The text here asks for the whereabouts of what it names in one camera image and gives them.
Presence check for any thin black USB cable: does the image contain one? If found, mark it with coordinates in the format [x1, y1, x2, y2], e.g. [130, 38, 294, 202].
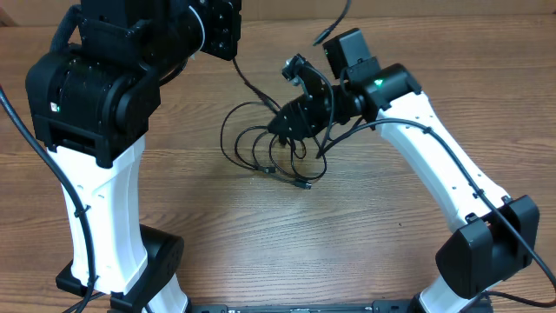
[219, 101, 328, 190]

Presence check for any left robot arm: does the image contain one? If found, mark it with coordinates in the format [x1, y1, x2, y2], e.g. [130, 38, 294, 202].
[25, 0, 242, 312]

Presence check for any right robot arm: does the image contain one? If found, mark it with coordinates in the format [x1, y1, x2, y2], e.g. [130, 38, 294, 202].
[268, 29, 539, 312]

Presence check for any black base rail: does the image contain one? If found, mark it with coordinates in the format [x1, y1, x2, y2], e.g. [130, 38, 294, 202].
[187, 300, 423, 313]

